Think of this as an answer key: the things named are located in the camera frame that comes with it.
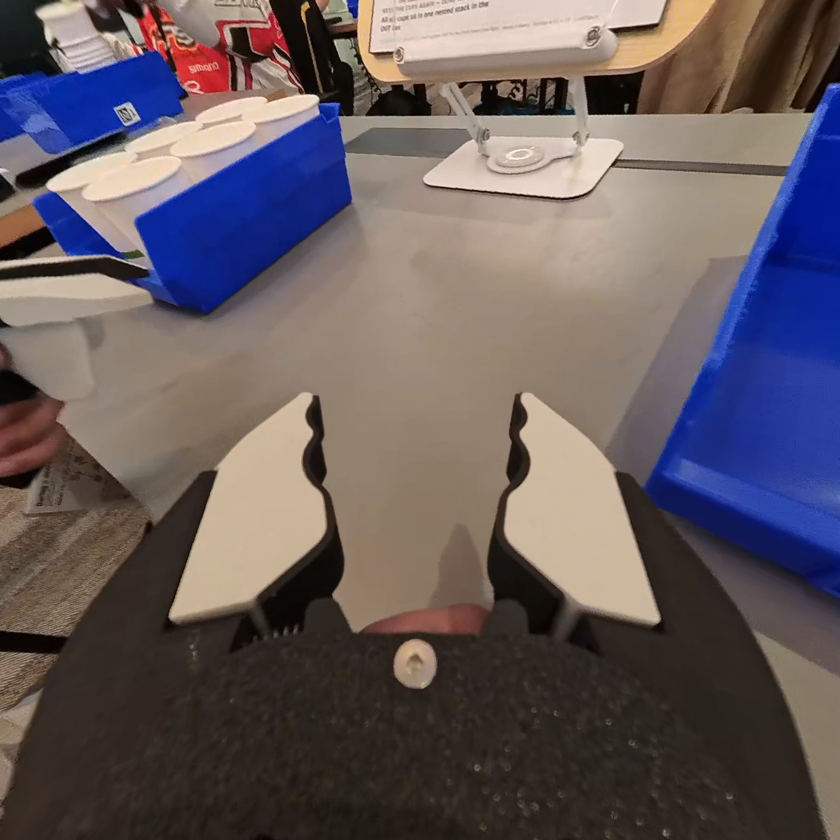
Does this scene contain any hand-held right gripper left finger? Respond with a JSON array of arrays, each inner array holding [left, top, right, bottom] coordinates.
[[168, 392, 345, 639]]

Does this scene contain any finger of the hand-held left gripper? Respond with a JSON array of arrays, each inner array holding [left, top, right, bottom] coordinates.
[[0, 256, 155, 403]]

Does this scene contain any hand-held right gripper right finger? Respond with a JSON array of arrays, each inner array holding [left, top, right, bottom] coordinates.
[[487, 392, 662, 642]]

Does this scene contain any blue plastic bin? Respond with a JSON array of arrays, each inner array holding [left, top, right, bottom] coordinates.
[[33, 103, 353, 315], [20, 51, 186, 155], [0, 73, 47, 142], [646, 84, 840, 598]]

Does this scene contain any stack of nested white cups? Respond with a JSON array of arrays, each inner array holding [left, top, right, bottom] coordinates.
[[36, 0, 122, 73]]

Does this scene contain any person's left hand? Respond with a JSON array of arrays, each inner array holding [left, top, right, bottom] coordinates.
[[0, 399, 68, 479]]

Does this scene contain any black jacket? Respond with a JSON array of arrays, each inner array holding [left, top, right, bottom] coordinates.
[[269, 0, 355, 116]]

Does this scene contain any white document stand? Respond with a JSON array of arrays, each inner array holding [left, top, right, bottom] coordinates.
[[394, 26, 624, 200]]

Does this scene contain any beige cloth cover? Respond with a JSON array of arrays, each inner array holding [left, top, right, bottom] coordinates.
[[640, 0, 840, 116]]

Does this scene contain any printed instruction sheet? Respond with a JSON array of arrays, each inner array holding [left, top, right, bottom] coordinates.
[[369, 0, 670, 55]]

